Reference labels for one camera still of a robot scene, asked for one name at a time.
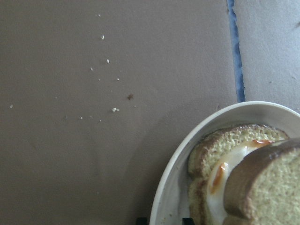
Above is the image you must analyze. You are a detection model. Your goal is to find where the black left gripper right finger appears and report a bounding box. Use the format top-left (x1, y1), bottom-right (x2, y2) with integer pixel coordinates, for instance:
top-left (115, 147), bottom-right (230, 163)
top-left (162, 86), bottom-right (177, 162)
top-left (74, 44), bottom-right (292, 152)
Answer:
top-left (182, 217), bottom-right (195, 225)

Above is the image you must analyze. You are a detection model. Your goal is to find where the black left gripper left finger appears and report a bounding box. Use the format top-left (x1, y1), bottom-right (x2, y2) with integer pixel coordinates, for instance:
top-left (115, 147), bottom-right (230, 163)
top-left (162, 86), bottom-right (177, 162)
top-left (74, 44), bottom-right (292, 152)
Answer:
top-left (136, 217), bottom-right (149, 225)

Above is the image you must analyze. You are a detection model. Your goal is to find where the white round plate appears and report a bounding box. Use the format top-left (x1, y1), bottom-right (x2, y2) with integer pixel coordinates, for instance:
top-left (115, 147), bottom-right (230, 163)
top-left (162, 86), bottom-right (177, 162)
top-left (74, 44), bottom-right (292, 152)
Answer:
top-left (149, 101), bottom-right (300, 225)

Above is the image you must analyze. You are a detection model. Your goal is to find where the bread slice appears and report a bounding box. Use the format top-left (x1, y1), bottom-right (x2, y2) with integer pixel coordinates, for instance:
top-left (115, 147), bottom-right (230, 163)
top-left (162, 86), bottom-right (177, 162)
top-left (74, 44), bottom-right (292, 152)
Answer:
top-left (223, 138), bottom-right (300, 225)
top-left (188, 124), bottom-right (290, 225)

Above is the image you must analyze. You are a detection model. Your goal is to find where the fried egg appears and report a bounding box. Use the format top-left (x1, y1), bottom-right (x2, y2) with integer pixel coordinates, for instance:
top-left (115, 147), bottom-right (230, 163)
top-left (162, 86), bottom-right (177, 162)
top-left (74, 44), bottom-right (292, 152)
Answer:
top-left (206, 140), bottom-right (273, 225)

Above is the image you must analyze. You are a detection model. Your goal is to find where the bread slice under egg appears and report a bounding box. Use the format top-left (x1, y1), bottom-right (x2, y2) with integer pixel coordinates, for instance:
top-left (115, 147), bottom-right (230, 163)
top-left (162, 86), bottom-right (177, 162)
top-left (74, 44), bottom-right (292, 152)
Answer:
top-left (188, 124), bottom-right (290, 225)

